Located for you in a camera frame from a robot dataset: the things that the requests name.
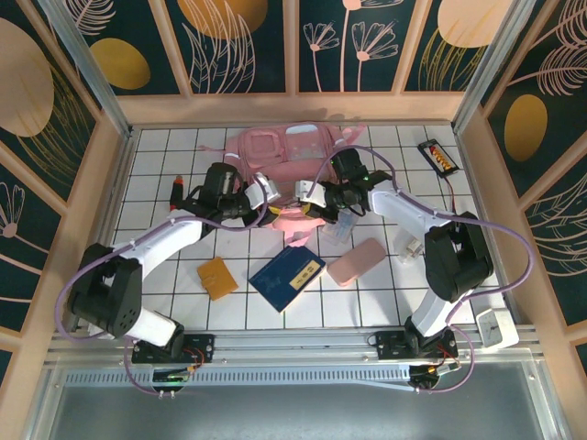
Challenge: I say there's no black device with red print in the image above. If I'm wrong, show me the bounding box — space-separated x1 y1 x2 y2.
416 140 461 179

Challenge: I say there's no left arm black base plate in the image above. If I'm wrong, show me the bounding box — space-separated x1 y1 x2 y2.
131 333 216 366

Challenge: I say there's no small white clock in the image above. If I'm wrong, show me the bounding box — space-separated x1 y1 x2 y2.
475 307 520 350

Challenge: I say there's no pink backpack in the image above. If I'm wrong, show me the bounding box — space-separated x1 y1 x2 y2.
197 119 368 248

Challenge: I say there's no slotted grey cable duct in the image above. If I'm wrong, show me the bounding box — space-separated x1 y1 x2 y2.
63 366 416 391

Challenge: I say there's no aluminium mounting rail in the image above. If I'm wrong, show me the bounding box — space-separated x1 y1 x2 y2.
45 325 542 366

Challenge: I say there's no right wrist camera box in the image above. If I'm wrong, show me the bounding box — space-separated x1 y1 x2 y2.
294 180 327 204

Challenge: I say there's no thin red wire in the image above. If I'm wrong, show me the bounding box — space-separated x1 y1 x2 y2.
446 175 460 214

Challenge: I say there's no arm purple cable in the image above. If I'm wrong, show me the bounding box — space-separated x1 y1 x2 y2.
309 145 537 396
55 173 271 396

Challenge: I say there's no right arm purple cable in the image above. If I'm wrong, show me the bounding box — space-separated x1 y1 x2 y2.
309 145 537 396

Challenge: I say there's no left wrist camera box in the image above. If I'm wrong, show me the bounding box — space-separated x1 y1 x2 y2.
245 175 281 206

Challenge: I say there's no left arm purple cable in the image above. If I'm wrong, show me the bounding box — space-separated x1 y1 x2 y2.
55 173 271 396

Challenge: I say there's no pink pencil case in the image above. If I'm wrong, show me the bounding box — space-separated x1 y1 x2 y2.
326 237 386 289

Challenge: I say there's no mustard yellow wallet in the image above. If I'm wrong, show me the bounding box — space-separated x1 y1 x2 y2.
196 258 239 302

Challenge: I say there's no aluminium frame post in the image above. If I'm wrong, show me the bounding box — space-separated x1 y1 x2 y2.
451 0 537 132
39 0 135 137

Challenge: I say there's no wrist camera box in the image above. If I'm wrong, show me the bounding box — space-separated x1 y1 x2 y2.
294 180 327 204
245 175 281 206

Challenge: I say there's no clear ruler set package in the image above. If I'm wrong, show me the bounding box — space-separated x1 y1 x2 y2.
320 211 360 247

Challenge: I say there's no small clear plastic box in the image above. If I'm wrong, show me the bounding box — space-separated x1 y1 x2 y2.
397 236 424 266

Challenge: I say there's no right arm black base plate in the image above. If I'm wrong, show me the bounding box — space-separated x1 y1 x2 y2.
374 329 460 363

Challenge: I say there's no dark blue notebook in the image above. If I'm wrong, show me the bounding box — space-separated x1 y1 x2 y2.
248 245 327 314

